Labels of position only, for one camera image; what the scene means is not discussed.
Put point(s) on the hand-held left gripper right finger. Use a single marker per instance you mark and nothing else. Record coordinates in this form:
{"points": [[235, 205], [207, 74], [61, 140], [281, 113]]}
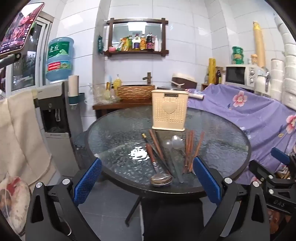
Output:
{"points": [[207, 182]]}

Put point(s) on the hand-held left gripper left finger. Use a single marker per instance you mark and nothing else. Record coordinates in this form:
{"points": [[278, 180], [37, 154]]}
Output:
{"points": [[87, 182]]}

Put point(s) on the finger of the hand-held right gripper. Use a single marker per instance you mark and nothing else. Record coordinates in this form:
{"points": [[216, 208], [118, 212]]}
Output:
{"points": [[279, 153], [261, 170]]}

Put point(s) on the clear plastic spoon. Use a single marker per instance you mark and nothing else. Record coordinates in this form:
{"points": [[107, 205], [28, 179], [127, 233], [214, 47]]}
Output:
{"points": [[167, 144], [177, 141]]}

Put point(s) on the cream plastic utensil holder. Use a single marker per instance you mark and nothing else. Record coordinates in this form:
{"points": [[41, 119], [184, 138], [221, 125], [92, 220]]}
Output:
{"points": [[170, 109]]}

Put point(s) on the round grey stool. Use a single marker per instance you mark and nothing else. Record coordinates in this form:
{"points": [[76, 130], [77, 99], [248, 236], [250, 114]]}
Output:
{"points": [[79, 141]]}

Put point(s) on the purple floral cloth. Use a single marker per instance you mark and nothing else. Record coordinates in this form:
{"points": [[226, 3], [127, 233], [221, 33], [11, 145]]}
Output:
{"points": [[254, 115]]}

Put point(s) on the round glass table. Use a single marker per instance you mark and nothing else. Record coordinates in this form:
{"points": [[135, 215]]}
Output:
{"points": [[120, 139]]}

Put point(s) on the white electric kettle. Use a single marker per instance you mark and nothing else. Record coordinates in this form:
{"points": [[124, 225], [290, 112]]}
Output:
{"points": [[261, 83]]}

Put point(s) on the wooden counter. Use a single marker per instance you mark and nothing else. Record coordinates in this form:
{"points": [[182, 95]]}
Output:
{"points": [[115, 106]]}

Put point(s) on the teal cup holder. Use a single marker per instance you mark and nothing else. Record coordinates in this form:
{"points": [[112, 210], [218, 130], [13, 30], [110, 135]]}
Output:
{"points": [[77, 98]]}

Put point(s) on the grey water dispenser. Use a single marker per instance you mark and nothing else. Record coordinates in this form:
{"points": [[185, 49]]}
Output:
{"points": [[55, 104]]}

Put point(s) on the beige towel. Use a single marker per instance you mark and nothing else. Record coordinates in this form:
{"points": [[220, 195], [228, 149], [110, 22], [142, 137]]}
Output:
{"points": [[20, 129]]}

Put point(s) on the cream pan with glass lid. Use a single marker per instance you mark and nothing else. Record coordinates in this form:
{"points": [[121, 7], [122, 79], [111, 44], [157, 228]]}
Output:
{"points": [[196, 96]]}

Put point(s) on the clear plastic bags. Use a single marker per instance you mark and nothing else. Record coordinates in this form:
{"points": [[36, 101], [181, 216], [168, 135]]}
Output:
{"points": [[99, 95]]}

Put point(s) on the white microwave oven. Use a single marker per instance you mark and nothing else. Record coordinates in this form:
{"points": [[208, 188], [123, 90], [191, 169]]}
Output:
{"points": [[238, 74]]}

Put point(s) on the small wooden box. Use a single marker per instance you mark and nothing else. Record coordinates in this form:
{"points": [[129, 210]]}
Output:
{"points": [[204, 87]]}

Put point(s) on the yellow lid jar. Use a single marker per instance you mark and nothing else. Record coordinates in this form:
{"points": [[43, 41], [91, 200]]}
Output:
{"points": [[254, 59]]}

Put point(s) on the dark glass bottle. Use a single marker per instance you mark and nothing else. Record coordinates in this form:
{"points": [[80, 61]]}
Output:
{"points": [[218, 77]]}

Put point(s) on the white paper cup stack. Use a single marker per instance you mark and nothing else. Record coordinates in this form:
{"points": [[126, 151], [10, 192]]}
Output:
{"points": [[73, 84]]}

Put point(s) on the wicker pattern wash basin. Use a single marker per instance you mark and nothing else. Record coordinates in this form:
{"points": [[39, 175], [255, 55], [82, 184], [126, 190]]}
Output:
{"points": [[135, 93]]}

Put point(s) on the yellow soap pump bottle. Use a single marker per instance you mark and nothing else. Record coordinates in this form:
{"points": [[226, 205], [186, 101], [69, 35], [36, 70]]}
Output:
{"points": [[117, 83]]}

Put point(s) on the white rice paddle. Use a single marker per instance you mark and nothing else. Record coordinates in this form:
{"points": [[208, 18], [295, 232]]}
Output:
{"points": [[177, 83]]}

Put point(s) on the white brown rice cooker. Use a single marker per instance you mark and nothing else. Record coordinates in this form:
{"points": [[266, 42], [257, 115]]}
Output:
{"points": [[185, 80]]}

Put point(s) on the blue toothbrush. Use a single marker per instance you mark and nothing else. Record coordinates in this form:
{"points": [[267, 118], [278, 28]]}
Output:
{"points": [[110, 78]]}

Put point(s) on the stack of green cups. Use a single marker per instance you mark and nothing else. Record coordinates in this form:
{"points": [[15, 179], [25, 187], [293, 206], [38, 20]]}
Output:
{"points": [[237, 55]]}

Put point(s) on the yellow plastic wrap roll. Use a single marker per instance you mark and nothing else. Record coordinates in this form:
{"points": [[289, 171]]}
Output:
{"points": [[212, 70]]}

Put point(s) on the rolled bamboo mat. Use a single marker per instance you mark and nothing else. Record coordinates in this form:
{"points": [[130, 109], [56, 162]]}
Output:
{"points": [[259, 44]]}

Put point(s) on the bronze faucet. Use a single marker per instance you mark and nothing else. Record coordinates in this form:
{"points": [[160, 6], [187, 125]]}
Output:
{"points": [[148, 77]]}

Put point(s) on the blue water jug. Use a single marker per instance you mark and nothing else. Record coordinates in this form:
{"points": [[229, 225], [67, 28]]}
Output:
{"points": [[59, 58]]}

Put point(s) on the pink bowl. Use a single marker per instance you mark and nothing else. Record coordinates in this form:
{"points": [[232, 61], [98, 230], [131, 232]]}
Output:
{"points": [[112, 49]]}

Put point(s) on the green hanging packet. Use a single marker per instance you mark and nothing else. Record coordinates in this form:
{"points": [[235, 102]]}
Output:
{"points": [[100, 45]]}

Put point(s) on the yellow green snack packet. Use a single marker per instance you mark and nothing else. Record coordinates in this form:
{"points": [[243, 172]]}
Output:
{"points": [[124, 44]]}

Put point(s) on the green label oil bottle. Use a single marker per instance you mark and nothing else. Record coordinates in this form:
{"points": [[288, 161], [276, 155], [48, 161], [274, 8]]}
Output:
{"points": [[130, 44]]}

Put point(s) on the white plastic bottle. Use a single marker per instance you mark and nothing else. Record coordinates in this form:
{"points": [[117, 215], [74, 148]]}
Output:
{"points": [[156, 45]]}

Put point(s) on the purple label bottle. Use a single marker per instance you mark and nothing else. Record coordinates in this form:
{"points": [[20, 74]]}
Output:
{"points": [[136, 44]]}

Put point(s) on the yellow label oil bottle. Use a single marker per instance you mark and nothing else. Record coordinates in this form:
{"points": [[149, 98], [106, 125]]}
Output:
{"points": [[143, 44]]}

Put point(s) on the dark soy sauce bottle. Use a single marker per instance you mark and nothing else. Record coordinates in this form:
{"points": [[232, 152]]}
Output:
{"points": [[150, 42]]}

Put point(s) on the wooden framed mirror shelf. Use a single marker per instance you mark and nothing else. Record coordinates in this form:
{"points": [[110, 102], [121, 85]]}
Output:
{"points": [[136, 22]]}

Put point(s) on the smartphone with lit screen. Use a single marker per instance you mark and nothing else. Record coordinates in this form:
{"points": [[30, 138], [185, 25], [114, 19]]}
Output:
{"points": [[20, 25]]}

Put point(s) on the window with white frame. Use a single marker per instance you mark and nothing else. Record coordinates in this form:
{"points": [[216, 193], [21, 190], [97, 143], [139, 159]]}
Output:
{"points": [[34, 58]]}

